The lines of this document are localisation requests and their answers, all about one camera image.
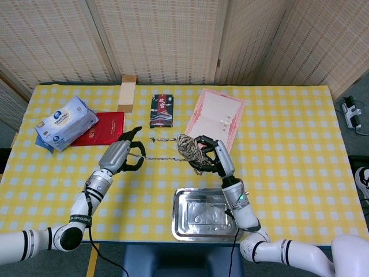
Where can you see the red certificate booklet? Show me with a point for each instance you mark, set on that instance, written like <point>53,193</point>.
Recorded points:
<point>106,130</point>

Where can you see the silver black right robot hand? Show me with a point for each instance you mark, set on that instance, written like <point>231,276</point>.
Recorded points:
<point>223,158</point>

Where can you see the small wooden block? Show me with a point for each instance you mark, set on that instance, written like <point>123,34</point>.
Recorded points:
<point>127,93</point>

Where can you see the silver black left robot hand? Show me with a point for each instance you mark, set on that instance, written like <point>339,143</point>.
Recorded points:
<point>115,157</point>

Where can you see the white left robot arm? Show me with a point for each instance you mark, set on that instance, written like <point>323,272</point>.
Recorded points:
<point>80,205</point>

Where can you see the black white sneaker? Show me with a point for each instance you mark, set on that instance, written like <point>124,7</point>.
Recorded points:
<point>363,181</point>

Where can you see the woven bamboo screen panel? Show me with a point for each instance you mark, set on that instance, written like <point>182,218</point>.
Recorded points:
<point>52,40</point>
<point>248,43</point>
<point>161,37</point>
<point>11,104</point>
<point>325,43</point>

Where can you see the silver metal tray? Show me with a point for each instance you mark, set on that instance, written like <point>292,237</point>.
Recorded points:
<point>184,219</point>

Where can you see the white power strip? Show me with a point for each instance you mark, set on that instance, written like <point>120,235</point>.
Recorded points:
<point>351,114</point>

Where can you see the blue white tissue pack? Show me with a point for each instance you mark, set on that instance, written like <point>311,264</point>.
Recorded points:
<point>66,124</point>

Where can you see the blue robot base seat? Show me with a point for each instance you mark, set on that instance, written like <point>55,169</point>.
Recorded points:
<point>181,261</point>

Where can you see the pink bordered paper certificate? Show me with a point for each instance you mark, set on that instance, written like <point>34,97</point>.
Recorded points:
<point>213,115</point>

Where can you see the dark box with red print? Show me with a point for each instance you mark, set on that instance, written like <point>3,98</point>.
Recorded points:
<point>161,111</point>

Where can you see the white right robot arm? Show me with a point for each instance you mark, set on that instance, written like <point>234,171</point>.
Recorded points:
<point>302,251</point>

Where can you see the yellow white checkered tablecloth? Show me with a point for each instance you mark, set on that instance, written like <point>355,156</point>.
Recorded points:
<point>288,144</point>

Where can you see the yellow floor tape strip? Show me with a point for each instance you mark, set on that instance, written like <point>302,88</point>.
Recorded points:
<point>92,264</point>

